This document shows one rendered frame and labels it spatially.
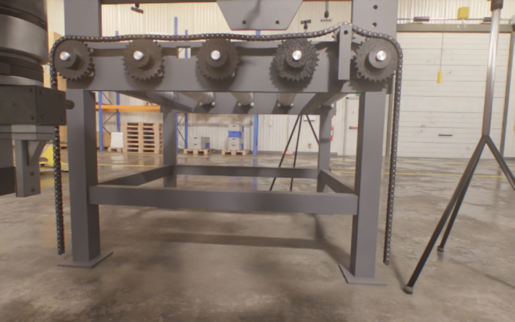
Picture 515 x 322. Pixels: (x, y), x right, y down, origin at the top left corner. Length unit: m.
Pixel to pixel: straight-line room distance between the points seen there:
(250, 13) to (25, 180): 0.95
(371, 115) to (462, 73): 11.27
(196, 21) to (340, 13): 5.40
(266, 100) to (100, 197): 1.28
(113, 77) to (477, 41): 12.37
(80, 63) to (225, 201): 0.80
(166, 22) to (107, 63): 10.54
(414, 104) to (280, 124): 4.96
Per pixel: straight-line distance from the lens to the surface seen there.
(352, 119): 10.44
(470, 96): 12.37
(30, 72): 0.48
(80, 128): 1.30
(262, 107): 2.00
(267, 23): 1.16
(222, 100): 2.05
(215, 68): 1.05
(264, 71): 1.08
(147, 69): 1.15
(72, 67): 1.30
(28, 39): 0.48
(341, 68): 1.03
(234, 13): 1.18
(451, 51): 12.25
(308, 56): 1.05
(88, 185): 1.32
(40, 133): 0.46
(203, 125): 10.47
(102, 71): 1.30
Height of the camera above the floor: 0.56
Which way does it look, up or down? 5 degrees down
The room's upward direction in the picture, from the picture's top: 1 degrees clockwise
